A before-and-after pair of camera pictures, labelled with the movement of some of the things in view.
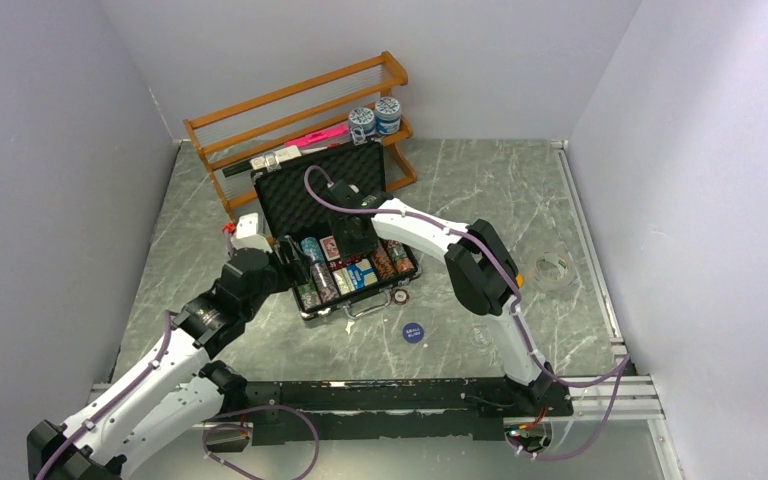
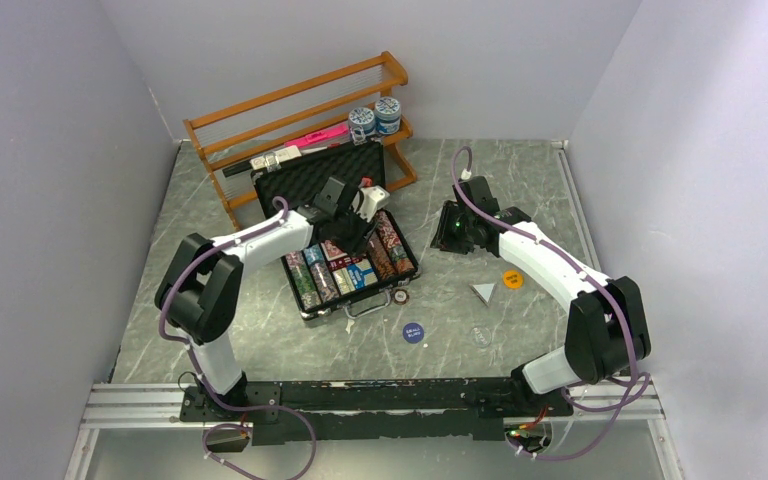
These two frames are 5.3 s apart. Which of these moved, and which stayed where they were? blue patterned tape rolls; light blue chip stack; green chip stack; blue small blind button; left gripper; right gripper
Moved: left gripper; right gripper
Stayed: blue patterned tape rolls; blue small blind button; light blue chip stack; green chip stack
